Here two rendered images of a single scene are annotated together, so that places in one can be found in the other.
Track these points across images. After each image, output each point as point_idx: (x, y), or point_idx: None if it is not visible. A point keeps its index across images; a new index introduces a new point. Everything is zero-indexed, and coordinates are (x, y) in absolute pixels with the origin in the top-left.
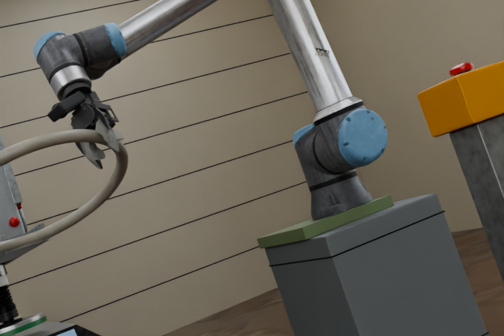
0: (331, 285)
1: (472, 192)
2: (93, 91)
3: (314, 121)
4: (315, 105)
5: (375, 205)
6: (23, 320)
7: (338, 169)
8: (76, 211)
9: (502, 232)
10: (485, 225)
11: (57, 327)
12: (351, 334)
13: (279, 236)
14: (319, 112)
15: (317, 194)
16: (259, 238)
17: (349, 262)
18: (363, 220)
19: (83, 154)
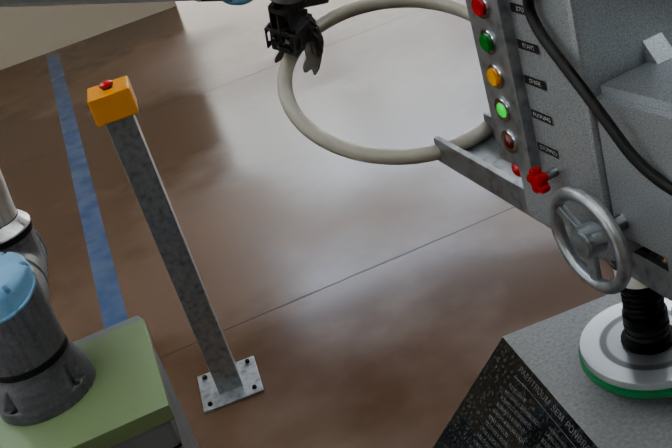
0: (165, 374)
1: (145, 145)
2: (269, 4)
3: (29, 223)
4: (12, 205)
5: None
6: (601, 322)
7: None
8: (384, 148)
9: (153, 162)
10: (152, 162)
11: (564, 377)
12: (186, 420)
13: (156, 360)
14: (20, 212)
15: (70, 341)
16: (166, 397)
17: None
18: (78, 340)
19: (322, 52)
